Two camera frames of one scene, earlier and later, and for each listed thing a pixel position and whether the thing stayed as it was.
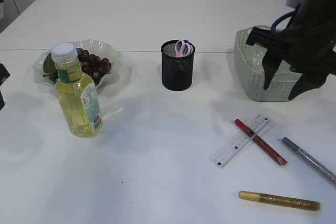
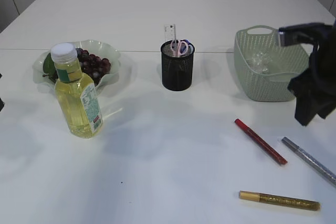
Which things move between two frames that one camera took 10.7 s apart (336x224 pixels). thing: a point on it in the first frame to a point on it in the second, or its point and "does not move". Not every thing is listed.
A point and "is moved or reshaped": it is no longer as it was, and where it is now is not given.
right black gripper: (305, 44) to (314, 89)
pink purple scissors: (182, 49) is moved or reshaped
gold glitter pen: (280, 201) does not move
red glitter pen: (260, 141) does not move
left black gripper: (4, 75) to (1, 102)
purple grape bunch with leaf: (92, 65) does not move
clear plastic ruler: (226, 153) to (170, 33)
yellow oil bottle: (77, 92) does not move
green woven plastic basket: (249, 62) does not move
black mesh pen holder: (177, 71) does not move
